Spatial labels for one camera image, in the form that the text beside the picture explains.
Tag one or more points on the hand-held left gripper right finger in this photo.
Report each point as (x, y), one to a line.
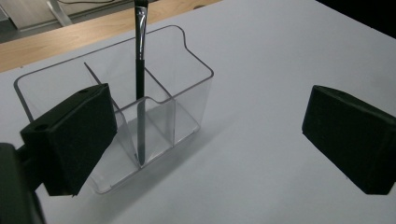
(351, 137)

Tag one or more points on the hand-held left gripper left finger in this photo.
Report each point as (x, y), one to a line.
(74, 140)

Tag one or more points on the black makeup brush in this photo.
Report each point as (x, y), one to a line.
(140, 77)

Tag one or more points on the clear acrylic organizer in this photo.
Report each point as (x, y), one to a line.
(186, 90)

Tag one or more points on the metal stand leg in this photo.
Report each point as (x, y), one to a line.
(59, 12)

